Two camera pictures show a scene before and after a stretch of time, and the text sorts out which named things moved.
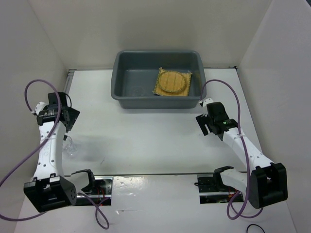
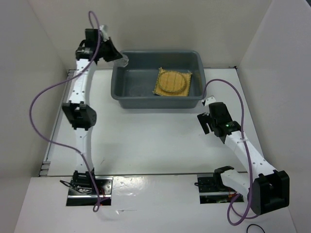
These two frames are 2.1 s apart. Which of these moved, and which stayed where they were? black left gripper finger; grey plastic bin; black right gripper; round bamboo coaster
Moved: black left gripper finger
Stayed: grey plastic bin; round bamboo coaster; black right gripper
